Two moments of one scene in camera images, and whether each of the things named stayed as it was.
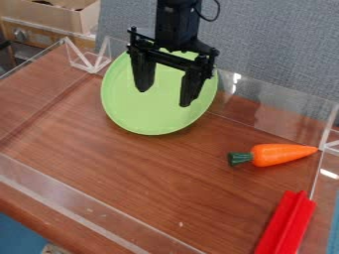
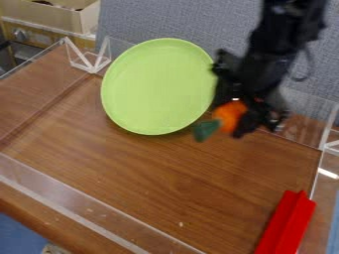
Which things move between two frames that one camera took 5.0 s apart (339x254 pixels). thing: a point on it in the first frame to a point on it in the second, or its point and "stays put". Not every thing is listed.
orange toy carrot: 271,154 to 227,115
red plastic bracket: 289,225 stays put
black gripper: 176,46 to 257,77
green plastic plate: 154,112 stays put
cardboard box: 76,16 stays put
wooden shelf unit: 26,40 stays put
